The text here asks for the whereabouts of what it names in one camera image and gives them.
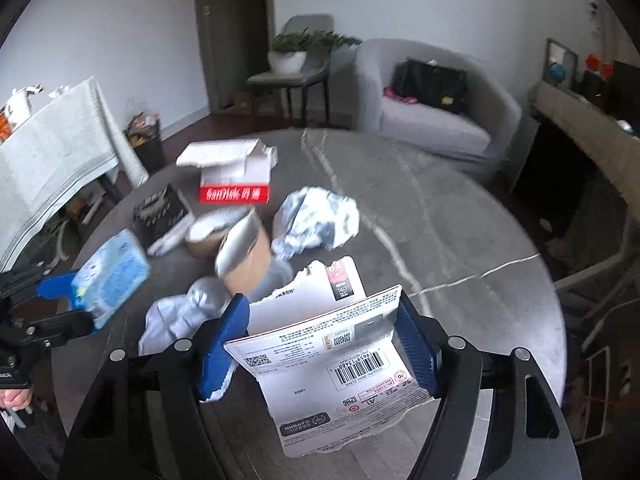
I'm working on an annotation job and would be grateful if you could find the red and white open box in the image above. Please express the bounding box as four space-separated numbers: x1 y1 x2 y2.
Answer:
176 139 278 205

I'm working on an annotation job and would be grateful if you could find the grey dining chair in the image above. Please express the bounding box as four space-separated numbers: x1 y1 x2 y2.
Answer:
246 14 334 127

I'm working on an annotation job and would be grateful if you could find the white tablecloth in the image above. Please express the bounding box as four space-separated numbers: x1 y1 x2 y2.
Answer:
1 77 149 271

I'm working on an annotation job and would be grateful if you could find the grey armchair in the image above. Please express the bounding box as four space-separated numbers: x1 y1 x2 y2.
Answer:
354 39 522 162

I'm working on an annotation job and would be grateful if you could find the crumpled white paper ball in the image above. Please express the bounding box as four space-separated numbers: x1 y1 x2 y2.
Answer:
271 186 360 260

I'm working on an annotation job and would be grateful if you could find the crumpled grey-white tissue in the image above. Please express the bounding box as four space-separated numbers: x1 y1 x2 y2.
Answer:
138 276 231 356

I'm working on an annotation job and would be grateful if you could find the framed picture with globe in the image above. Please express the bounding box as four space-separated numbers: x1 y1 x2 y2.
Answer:
542 38 578 90

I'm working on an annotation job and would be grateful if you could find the person's left hand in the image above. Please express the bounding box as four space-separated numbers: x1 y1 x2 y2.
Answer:
0 388 32 411

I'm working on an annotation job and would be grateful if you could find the beige fringed cabinet runner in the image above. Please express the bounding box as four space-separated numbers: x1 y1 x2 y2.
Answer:
529 80 640 220

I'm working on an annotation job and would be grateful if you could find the black handbag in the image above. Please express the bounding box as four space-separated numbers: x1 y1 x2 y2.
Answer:
392 58 468 114

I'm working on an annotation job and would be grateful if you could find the brown paper cup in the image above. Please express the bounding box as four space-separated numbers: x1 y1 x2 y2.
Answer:
184 206 271 296

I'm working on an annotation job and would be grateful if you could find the blue tissue packet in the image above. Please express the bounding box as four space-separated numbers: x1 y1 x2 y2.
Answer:
70 229 151 330

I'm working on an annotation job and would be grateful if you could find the dark grey door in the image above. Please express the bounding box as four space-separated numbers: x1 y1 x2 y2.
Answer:
194 0 269 112

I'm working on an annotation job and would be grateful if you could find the black and white small box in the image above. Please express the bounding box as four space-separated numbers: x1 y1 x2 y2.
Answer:
132 184 195 258

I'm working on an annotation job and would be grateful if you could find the pink item on armchair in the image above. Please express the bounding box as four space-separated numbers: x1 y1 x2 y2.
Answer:
383 87 419 105

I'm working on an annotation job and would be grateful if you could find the black bin with snacks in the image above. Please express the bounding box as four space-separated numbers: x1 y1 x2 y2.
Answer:
124 112 166 174

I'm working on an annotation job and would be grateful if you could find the potted green plant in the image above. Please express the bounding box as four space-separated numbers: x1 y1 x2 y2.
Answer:
268 29 362 75

